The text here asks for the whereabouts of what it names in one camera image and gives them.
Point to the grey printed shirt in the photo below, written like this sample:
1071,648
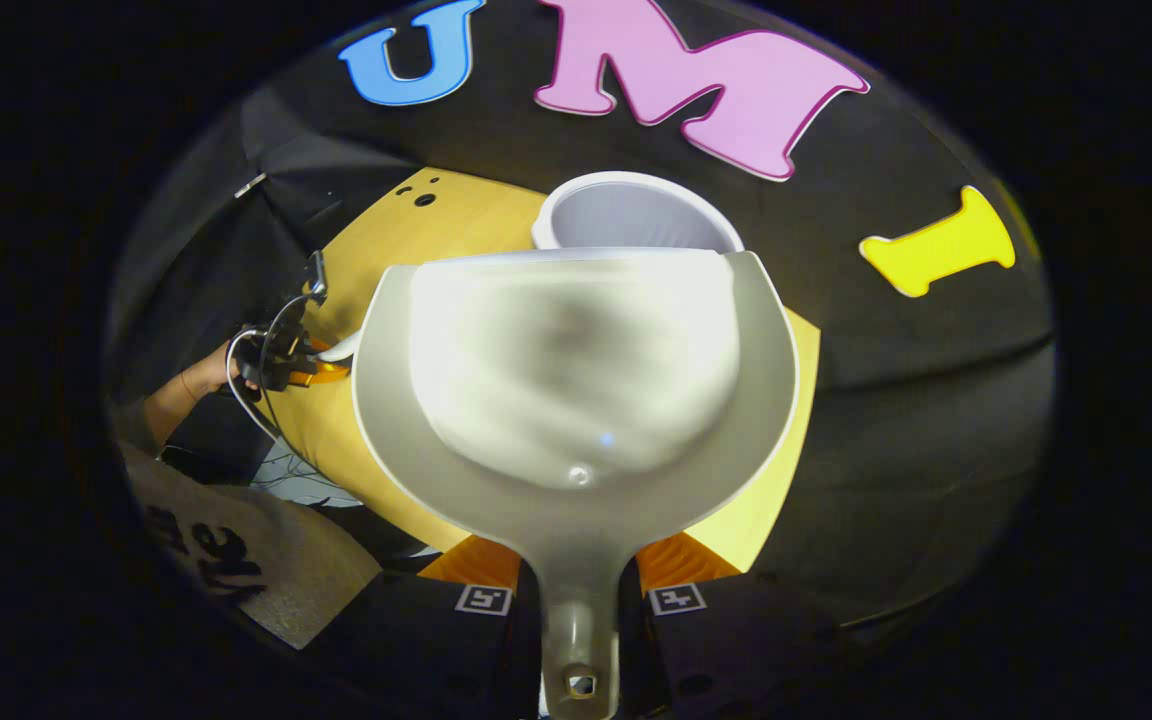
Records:
266,560

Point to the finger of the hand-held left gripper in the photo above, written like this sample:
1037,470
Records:
326,368

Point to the wooden desktop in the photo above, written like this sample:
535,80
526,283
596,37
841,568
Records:
436,225

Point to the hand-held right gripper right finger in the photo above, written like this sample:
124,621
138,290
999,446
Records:
726,640

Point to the white cloth clip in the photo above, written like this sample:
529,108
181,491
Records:
249,186

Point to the white dustpan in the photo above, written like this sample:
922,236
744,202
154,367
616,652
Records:
576,380

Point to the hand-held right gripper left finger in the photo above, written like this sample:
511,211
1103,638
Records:
436,640

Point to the white garbage bin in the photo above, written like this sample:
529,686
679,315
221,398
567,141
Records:
636,215

